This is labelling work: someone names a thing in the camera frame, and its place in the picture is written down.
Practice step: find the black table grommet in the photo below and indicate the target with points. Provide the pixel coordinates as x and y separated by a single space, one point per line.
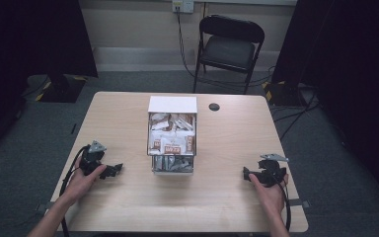
214 107

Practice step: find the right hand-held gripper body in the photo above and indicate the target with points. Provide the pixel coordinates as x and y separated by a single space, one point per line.
271 169

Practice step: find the drawer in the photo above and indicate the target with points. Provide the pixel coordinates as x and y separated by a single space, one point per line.
173 164
171 135

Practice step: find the dark curtain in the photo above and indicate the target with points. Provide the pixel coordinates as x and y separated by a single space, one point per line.
345 82
23 65

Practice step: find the person's right hand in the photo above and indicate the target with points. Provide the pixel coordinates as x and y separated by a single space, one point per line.
270 196

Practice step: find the person's left hand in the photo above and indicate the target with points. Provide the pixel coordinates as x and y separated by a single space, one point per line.
83 182

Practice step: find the black folding chair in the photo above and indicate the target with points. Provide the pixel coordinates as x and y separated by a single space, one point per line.
227 49

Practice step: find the white wall socket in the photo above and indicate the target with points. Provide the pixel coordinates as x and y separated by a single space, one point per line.
183 6

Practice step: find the black stand base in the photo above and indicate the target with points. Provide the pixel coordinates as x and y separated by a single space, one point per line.
284 94
60 88

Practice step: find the pile of white brown packets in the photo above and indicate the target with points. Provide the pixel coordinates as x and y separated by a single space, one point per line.
172 135

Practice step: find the white box of snack packets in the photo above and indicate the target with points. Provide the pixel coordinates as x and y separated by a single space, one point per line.
172 131

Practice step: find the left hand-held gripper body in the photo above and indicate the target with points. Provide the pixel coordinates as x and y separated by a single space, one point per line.
90 157

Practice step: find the pile of grey packets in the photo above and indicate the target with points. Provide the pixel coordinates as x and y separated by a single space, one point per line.
172 163

